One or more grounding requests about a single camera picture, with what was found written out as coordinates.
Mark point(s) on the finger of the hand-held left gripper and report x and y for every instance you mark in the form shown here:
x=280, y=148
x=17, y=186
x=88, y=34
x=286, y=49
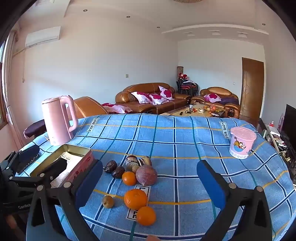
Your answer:
x=55, y=166
x=8, y=166

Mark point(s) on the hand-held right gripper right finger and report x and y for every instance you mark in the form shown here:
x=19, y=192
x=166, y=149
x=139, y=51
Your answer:
x=210, y=180

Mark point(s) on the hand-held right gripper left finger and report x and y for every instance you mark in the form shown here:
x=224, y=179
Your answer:
x=89, y=183

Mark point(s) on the pink metal tin box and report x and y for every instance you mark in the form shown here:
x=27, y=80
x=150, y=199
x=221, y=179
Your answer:
x=81, y=160

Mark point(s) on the yellow-brown round fruit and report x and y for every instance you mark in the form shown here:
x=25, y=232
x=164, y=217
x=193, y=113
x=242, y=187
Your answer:
x=108, y=201

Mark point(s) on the dark wrinkled fruit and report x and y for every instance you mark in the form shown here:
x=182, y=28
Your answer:
x=118, y=172
x=110, y=166

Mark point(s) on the orange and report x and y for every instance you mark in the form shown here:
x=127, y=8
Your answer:
x=135, y=198
x=146, y=215
x=129, y=178

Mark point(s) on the small tan fruit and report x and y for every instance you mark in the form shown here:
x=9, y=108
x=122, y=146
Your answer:
x=135, y=168

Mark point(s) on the purple passion fruit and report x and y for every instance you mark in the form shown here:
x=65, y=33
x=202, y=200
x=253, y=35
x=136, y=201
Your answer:
x=146, y=175

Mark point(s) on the person's left forearm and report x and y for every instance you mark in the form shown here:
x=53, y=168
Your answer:
x=12, y=222

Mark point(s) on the person's right hand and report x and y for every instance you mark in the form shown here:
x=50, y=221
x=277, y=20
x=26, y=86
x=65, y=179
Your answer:
x=152, y=238

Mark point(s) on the printed paper sheet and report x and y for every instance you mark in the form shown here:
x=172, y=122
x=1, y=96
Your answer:
x=70, y=156

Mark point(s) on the black flat device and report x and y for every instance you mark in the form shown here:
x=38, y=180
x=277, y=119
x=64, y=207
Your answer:
x=28, y=158

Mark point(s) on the maroon cushioned stool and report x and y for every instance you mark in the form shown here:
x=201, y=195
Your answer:
x=34, y=128

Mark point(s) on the pink electric kettle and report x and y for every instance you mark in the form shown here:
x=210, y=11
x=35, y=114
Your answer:
x=57, y=120

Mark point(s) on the blue plaid tablecloth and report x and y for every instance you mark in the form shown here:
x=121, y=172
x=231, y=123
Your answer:
x=180, y=143

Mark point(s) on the pink cartoon cup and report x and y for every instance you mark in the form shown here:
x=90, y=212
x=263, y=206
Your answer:
x=241, y=143

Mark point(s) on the orange leather armchair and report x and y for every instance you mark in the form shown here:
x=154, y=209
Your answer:
x=89, y=106

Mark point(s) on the window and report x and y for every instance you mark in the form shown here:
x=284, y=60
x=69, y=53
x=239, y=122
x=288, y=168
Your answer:
x=1, y=92

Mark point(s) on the cluttered coffee table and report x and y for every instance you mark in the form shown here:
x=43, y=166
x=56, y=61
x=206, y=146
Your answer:
x=180, y=111

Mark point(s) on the cluttered television stand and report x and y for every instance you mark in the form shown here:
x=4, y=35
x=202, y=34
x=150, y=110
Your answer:
x=275, y=139

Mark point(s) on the purple cloth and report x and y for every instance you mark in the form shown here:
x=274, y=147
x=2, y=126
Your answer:
x=230, y=101

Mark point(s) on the white red floral pillow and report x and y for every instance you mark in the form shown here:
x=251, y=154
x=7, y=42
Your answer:
x=141, y=97
x=158, y=99
x=166, y=92
x=212, y=97

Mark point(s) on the brown leather armchair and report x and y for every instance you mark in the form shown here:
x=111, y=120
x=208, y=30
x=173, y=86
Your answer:
x=215, y=90

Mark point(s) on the beige curtain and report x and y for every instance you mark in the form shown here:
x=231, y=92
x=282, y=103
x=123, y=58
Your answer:
x=10, y=74

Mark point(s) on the black television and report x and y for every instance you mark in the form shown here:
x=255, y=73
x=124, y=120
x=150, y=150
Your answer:
x=289, y=129

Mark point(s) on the stacked black chairs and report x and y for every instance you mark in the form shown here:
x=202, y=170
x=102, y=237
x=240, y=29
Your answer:
x=187, y=87

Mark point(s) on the brown wooden door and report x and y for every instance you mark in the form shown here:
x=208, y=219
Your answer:
x=251, y=90

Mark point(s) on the red plush toy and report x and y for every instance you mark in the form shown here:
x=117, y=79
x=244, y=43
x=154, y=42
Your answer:
x=183, y=75

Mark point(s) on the brown leather sofa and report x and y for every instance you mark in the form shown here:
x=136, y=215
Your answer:
x=148, y=88

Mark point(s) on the tall patterned vase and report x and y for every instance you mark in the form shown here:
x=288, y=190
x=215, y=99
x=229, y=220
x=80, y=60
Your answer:
x=180, y=69

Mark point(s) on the white air conditioner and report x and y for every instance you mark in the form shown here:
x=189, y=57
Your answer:
x=42, y=37

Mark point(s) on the woven ceiling lamp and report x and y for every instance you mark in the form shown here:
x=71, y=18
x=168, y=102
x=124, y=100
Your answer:
x=188, y=1

